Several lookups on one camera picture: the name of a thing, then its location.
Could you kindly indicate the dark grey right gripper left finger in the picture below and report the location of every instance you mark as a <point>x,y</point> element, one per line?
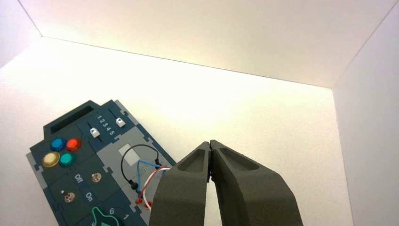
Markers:
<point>184,193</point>

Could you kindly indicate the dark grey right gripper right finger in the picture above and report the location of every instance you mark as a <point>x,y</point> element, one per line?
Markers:
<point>249,193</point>

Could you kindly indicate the green rotary knob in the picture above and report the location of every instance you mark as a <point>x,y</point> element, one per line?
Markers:
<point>103,218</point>

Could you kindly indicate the white slider knob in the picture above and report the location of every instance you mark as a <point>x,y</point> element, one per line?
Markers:
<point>120,122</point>
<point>94,133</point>

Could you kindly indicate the red push button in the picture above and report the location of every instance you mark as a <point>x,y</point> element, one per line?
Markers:
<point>73,145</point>

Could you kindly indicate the teal push button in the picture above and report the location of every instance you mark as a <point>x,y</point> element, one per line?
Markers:
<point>67,159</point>

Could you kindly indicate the blue grey control box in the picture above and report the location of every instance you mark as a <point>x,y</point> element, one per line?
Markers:
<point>56,184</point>

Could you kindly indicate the blue push button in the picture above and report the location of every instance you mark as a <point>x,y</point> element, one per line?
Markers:
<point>58,144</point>

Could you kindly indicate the yellow push button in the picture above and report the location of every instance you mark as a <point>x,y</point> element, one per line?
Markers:
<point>51,159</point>

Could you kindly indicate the metal toggle switch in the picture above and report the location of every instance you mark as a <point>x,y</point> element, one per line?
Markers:
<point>96,177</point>
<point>69,197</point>

